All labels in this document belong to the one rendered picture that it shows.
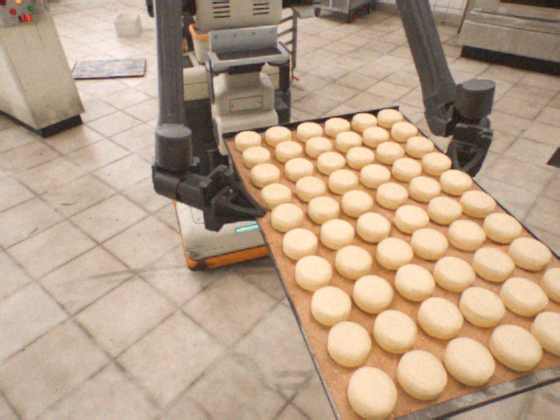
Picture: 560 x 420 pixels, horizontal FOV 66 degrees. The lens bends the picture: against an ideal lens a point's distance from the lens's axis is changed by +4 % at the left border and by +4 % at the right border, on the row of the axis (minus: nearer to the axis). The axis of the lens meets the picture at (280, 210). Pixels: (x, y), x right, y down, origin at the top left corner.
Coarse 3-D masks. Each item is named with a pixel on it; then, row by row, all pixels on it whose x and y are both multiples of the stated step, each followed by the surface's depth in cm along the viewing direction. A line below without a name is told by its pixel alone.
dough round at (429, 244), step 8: (416, 232) 63; (424, 232) 63; (432, 232) 63; (416, 240) 62; (424, 240) 62; (432, 240) 62; (440, 240) 62; (416, 248) 61; (424, 248) 61; (432, 248) 61; (440, 248) 61; (424, 256) 61; (432, 256) 61; (440, 256) 61
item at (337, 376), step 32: (352, 128) 88; (384, 128) 88; (416, 160) 80; (256, 192) 72; (320, 224) 67; (352, 224) 67; (480, 224) 67; (320, 256) 62; (416, 256) 62; (448, 256) 62; (288, 288) 57; (352, 288) 57; (352, 320) 54; (416, 320) 54; (512, 320) 54; (320, 352) 50; (384, 352) 51; (544, 352) 51; (448, 384) 48; (352, 416) 45
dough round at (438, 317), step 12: (432, 300) 54; (444, 300) 54; (420, 312) 53; (432, 312) 53; (444, 312) 53; (456, 312) 53; (420, 324) 53; (432, 324) 51; (444, 324) 51; (456, 324) 51; (432, 336) 52; (444, 336) 52
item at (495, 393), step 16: (368, 112) 92; (400, 112) 93; (256, 128) 85; (288, 128) 88; (272, 256) 61; (304, 336) 52; (496, 384) 48; (512, 384) 48; (528, 384) 49; (544, 384) 48; (448, 400) 47; (464, 400) 47; (480, 400) 46; (496, 400) 47; (336, 416) 45; (400, 416) 45; (416, 416) 45; (432, 416) 46; (448, 416) 45
